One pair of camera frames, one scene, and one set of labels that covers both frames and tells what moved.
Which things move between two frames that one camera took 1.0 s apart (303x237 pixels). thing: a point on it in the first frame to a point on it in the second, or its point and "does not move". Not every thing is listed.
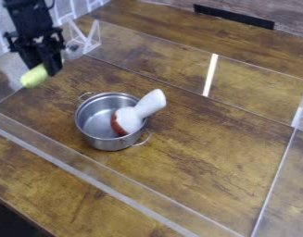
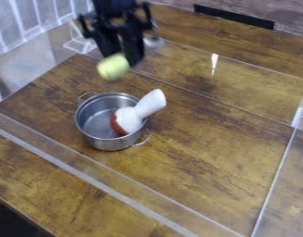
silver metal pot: (92, 111) does not move
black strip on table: (223, 14) does not move
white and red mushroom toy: (128, 118) does not move
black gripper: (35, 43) to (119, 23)
